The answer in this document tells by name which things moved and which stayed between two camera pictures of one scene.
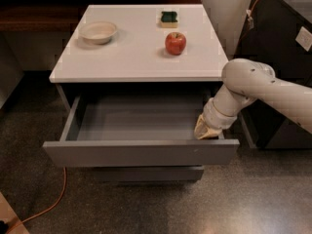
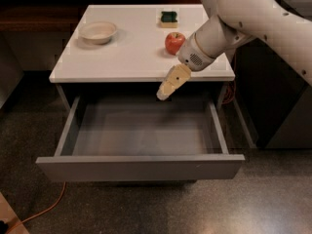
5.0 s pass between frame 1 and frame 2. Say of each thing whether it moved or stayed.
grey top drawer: moved
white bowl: stayed
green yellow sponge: stayed
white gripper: moved
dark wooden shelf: stayed
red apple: stayed
